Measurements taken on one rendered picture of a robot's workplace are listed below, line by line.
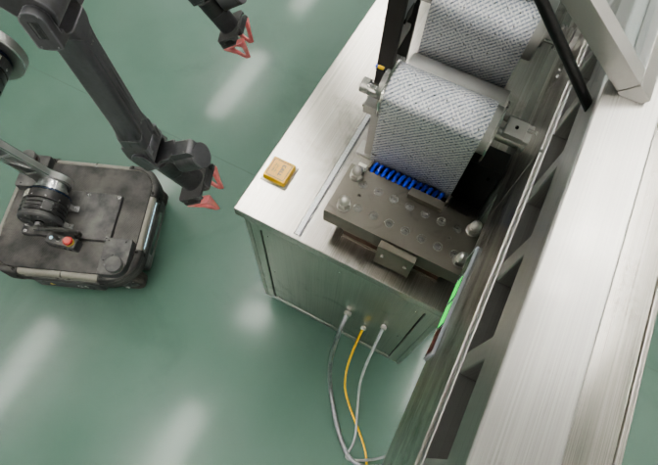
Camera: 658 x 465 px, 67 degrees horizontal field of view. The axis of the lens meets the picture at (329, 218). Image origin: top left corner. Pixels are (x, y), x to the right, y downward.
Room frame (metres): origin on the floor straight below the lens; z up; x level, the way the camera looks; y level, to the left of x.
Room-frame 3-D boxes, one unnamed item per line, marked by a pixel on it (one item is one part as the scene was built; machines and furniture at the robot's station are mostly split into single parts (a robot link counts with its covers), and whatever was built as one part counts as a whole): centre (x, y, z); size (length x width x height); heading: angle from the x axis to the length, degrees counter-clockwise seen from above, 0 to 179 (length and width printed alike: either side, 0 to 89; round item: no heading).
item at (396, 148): (0.68, -0.21, 1.11); 0.23 x 0.01 x 0.18; 67
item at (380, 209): (0.55, -0.20, 1.00); 0.40 x 0.16 x 0.06; 67
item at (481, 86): (0.84, -0.28, 1.18); 0.26 x 0.12 x 0.12; 67
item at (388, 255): (0.46, -0.18, 0.97); 0.10 x 0.03 x 0.11; 67
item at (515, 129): (0.66, -0.40, 1.28); 0.06 x 0.05 x 0.02; 67
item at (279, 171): (0.73, 0.15, 0.91); 0.07 x 0.07 x 0.02; 67
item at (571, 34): (0.89, -0.49, 1.34); 0.07 x 0.07 x 0.07; 67
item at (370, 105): (0.83, -0.10, 1.05); 0.06 x 0.05 x 0.31; 67
